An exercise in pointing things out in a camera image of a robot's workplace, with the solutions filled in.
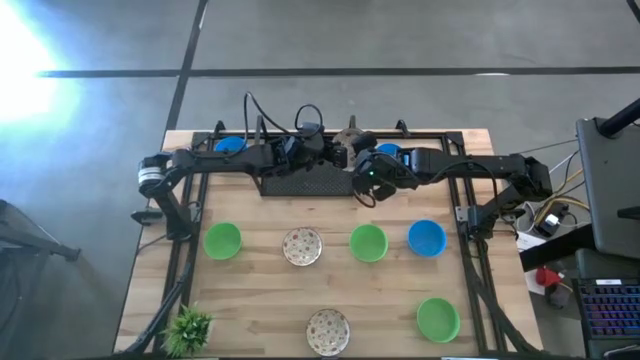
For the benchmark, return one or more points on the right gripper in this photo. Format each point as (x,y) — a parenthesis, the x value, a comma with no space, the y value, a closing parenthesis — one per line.
(361,185)

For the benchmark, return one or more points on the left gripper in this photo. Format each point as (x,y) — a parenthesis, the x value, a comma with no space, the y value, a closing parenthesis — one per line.
(339,156)

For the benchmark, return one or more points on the blue plastic mini bowl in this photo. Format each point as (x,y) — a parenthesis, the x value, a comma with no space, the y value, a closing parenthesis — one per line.
(230,144)
(389,148)
(426,238)

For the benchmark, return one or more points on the green plastic mini bowl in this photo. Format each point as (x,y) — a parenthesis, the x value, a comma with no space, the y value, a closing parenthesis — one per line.
(222,240)
(438,319)
(368,243)

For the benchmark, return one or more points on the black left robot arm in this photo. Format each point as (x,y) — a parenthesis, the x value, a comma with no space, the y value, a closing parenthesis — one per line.
(225,160)

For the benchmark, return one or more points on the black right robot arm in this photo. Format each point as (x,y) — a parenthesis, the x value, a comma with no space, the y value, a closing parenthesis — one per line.
(475,162)

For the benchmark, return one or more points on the black mesh dish rack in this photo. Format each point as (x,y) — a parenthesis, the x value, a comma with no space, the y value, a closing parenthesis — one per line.
(310,182)

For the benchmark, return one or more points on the silver metal mounting plate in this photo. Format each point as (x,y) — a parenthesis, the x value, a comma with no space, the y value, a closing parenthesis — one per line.
(462,214)

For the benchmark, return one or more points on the white paper sheet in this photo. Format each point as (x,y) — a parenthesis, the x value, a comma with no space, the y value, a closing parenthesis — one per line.
(534,289)
(527,242)

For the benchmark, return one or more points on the white power adapter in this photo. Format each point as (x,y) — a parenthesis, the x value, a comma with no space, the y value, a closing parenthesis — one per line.
(551,220)

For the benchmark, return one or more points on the black metal bar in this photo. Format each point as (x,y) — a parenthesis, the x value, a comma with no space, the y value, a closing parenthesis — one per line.
(555,250)

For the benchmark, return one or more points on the red plastic object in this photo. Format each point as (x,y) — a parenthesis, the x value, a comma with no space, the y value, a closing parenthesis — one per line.
(546,276)

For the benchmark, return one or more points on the artificial plant in white pot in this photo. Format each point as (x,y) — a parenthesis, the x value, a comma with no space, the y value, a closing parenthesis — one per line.
(187,330)

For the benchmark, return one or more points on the black pole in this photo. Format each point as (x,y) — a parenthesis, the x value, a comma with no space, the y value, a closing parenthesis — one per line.
(622,117)

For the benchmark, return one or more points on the laptop keyboard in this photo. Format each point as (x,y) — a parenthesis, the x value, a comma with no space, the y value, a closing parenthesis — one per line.
(610,310)

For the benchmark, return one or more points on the black metal stand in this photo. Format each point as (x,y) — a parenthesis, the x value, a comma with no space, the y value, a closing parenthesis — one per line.
(50,247)

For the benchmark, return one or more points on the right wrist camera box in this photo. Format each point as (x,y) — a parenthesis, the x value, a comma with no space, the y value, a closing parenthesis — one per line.
(377,169)

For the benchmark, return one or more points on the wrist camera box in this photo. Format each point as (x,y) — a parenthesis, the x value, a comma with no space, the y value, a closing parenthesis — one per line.
(316,147)
(377,169)

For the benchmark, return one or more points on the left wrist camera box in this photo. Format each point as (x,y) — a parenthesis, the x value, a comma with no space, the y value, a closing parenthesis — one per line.
(316,147)

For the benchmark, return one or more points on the black aluminium extrusion frame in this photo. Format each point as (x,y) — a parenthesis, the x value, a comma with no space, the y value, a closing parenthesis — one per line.
(425,135)

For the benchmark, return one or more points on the black bracket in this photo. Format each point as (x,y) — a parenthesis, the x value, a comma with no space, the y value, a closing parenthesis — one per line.
(146,216)

